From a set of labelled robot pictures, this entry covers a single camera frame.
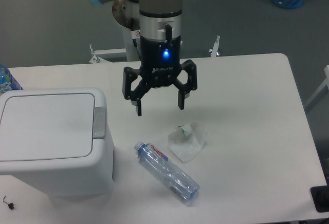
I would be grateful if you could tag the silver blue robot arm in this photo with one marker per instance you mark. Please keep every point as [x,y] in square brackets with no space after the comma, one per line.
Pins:
[159,24]

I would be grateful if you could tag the white frame at right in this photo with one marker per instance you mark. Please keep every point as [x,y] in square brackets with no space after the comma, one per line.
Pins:
[318,94]

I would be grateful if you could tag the crumpled white paper tissue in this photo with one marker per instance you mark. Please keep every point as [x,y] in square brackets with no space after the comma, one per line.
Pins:
[187,140]

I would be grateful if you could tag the black clamp at table edge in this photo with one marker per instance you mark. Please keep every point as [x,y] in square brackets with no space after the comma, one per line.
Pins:
[320,198]

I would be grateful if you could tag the white push-lid trash can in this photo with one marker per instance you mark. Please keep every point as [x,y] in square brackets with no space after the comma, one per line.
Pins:
[58,140]

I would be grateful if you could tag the blue labelled bottle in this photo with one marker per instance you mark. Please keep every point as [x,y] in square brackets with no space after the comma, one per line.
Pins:
[8,82]

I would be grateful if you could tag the clear empty plastic bottle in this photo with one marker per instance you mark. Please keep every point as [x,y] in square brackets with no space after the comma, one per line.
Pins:
[168,173]

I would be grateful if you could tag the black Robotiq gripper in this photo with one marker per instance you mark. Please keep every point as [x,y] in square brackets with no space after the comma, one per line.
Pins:
[159,64]

